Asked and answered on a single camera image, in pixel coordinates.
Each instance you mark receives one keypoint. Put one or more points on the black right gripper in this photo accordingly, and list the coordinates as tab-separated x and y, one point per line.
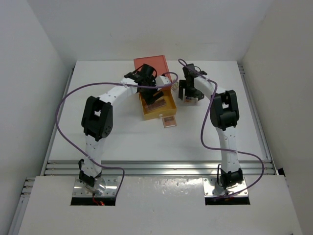
198	94

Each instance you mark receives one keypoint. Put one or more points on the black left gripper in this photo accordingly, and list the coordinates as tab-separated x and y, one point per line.
148	98

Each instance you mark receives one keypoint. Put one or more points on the square colourful eyeshadow palette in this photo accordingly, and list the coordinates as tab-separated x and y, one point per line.
191	100

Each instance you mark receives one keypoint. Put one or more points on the yellow drawer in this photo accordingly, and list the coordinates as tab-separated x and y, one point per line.
169	110

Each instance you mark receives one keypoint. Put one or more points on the small square copper palette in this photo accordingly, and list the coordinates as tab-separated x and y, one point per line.
169	121

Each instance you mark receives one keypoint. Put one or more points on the orange drawer organizer box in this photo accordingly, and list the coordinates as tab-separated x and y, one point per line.
159	63

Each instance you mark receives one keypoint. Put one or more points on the long clear eyeshadow palette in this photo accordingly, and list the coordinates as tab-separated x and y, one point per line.
157	104

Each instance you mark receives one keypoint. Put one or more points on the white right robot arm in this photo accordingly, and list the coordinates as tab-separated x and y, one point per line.
223	112

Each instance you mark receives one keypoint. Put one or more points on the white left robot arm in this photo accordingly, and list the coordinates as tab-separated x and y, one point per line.
97	120

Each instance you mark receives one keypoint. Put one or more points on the small colourful palette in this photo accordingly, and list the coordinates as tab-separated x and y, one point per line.
175	87

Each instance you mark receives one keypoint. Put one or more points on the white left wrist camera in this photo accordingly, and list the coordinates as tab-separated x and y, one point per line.
162	82

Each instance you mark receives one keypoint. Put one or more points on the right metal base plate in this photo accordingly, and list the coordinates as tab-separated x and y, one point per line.
212	189

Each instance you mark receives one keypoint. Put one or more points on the metal base plate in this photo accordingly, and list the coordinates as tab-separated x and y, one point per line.
104	187
212	189

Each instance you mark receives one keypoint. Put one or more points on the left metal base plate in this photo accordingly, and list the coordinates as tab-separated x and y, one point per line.
104	187

